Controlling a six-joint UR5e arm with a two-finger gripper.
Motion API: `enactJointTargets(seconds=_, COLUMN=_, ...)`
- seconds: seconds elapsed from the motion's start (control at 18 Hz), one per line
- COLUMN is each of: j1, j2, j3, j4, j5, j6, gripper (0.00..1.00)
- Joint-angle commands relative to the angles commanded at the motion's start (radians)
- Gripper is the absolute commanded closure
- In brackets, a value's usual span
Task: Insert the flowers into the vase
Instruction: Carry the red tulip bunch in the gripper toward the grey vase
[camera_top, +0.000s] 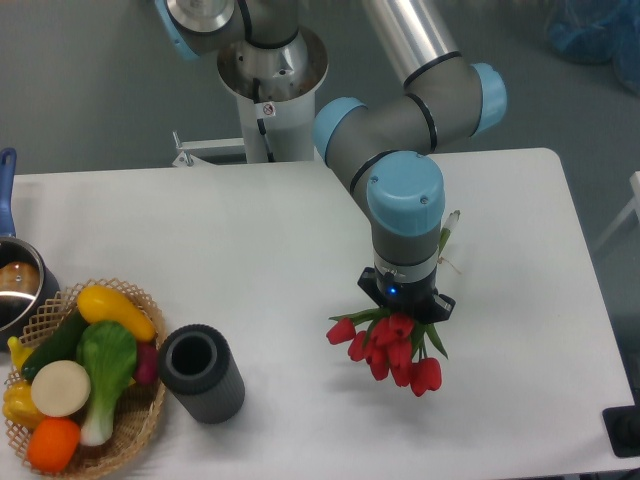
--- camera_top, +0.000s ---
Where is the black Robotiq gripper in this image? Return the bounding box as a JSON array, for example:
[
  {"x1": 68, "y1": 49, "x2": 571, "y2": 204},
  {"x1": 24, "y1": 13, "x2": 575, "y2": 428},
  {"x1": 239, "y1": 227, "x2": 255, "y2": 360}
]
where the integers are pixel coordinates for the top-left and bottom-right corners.
[{"x1": 357, "y1": 267, "x2": 456, "y2": 321}]

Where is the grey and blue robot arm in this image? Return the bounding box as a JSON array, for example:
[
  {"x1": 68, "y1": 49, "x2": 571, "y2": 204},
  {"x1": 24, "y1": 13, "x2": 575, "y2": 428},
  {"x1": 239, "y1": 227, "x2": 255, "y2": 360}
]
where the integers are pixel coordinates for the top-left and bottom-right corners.
[{"x1": 156, "y1": 1, "x2": 507, "y2": 325}]

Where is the dark grey ribbed vase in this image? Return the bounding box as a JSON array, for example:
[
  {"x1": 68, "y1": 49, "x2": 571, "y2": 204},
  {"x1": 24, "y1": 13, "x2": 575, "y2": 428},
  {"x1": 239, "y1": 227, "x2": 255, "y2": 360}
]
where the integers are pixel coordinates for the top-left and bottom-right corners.
[{"x1": 158, "y1": 324, "x2": 245, "y2": 424}]

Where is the black device at table edge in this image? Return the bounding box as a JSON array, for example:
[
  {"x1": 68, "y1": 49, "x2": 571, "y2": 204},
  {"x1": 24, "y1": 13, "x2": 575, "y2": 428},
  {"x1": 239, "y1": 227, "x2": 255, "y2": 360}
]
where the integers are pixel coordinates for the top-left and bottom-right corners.
[{"x1": 602, "y1": 406, "x2": 639, "y2": 458}]

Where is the red radish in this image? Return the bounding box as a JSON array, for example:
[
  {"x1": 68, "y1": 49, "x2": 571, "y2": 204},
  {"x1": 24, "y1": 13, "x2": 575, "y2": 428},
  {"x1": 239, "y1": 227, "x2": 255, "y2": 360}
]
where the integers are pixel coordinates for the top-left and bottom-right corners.
[{"x1": 133, "y1": 343, "x2": 158, "y2": 385}]

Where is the green bok choy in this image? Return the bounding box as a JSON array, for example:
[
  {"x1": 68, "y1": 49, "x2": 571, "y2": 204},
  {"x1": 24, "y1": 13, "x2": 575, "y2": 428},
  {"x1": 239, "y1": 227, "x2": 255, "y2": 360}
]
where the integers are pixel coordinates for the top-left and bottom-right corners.
[{"x1": 76, "y1": 320, "x2": 137, "y2": 447}]

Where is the woven wicker basket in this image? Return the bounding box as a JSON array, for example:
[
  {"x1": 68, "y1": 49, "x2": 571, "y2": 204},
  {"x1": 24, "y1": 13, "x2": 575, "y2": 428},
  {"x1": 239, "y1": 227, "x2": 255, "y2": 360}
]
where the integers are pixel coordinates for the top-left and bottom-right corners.
[{"x1": 1, "y1": 278, "x2": 167, "y2": 479}]

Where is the blue plastic bag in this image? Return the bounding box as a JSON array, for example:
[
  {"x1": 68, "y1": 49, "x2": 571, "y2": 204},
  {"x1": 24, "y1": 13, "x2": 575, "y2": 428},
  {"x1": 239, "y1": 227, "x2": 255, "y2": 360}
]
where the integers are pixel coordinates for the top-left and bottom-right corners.
[{"x1": 544, "y1": 1, "x2": 639, "y2": 95}]

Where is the yellow squash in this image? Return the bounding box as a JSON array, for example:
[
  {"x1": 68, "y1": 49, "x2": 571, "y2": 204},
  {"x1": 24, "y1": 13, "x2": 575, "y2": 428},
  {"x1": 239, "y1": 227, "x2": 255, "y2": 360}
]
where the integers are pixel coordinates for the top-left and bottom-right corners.
[{"x1": 77, "y1": 285, "x2": 157, "y2": 342}]

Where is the dark green cucumber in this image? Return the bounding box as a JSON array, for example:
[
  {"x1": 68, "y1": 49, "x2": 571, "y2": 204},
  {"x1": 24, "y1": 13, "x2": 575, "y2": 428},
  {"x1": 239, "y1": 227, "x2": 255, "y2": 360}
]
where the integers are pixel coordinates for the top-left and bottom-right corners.
[{"x1": 21, "y1": 310, "x2": 89, "y2": 382}]

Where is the cream round disc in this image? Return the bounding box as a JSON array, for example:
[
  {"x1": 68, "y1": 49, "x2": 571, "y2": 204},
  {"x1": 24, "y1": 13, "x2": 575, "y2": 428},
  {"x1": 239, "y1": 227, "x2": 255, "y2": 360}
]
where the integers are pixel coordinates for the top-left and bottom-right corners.
[{"x1": 31, "y1": 360, "x2": 91, "y2": 417}]

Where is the orange fruit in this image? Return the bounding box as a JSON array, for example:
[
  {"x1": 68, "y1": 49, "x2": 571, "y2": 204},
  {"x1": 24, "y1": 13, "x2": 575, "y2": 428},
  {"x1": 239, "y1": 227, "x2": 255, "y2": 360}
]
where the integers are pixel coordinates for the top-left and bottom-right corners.
[{"x1": 26, "y1": 417, "x2": 80, "y2": 474}]

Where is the yellow banana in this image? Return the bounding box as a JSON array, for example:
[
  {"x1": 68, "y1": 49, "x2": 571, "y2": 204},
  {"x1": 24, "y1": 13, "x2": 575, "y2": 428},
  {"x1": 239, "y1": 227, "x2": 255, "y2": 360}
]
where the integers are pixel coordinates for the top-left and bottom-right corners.
[{"x1": 7, "y1": 336, "x2": 34, "y2": 371}]

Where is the yellow bell pepper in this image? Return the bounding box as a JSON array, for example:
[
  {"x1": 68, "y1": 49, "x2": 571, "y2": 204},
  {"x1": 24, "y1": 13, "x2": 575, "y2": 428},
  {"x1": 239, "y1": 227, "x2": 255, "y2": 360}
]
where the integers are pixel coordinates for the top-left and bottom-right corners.
[{"x1": 2, "y1": 380, "x2": 46, "y2": 430}]

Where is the white frame at right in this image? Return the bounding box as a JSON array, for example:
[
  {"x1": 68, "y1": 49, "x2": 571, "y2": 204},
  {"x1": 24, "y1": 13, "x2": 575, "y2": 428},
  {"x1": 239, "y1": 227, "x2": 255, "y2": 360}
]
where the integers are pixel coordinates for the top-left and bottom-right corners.
[{"x1": 592, "y1": 171, "x2": 639, "y2": 257}]

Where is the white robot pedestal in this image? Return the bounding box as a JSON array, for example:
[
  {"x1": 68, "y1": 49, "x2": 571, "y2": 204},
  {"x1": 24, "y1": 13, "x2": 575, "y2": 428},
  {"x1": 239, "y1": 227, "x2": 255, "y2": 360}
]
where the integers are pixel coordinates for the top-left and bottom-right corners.
[{"x1": 172, "y1": 24, "x2": 329, "y2": 168}]

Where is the blue handled saucepan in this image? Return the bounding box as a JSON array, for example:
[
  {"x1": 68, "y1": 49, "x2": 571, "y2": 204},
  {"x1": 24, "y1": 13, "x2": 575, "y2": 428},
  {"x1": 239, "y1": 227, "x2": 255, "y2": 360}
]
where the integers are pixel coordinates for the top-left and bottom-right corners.
[{"x1": 1, "y1": 147, "x2": 59, "y2": 353}]

